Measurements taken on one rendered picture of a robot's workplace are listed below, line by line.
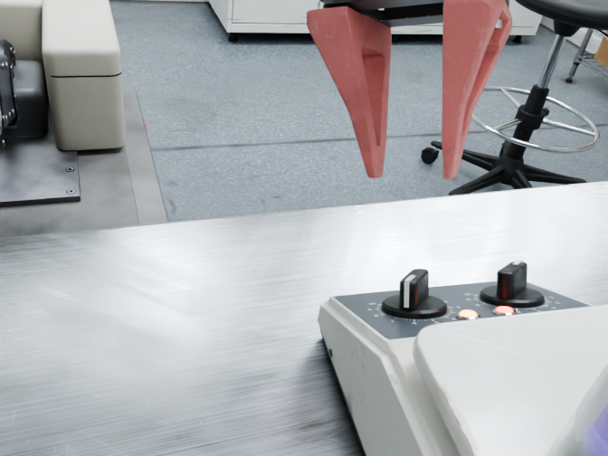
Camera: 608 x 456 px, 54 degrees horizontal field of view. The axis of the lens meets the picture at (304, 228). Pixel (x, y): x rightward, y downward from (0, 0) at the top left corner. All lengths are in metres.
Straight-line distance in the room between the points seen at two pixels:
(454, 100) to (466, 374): 0.11
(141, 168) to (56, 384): 0.89
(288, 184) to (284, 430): 1.54
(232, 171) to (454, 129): 1.60
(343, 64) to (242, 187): 1.52
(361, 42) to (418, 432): 0.16
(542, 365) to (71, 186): 0.96
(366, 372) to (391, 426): 0.03
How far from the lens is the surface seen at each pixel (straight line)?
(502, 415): 0.22
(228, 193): 1.75
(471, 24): 0.25
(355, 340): 0.28
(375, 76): 0.30
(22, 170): 1.17
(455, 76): 0.25
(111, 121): 1.18
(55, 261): 0.39
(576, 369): 0.25
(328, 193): 1.80
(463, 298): 0.33
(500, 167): 1.92
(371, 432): 0.28
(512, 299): 0.32
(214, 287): 0.36
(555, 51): 1.82
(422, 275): 0.30
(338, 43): 0.26
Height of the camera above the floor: 1.00
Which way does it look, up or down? 38 degrees down
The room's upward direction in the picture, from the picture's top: 9 degrees clockwise
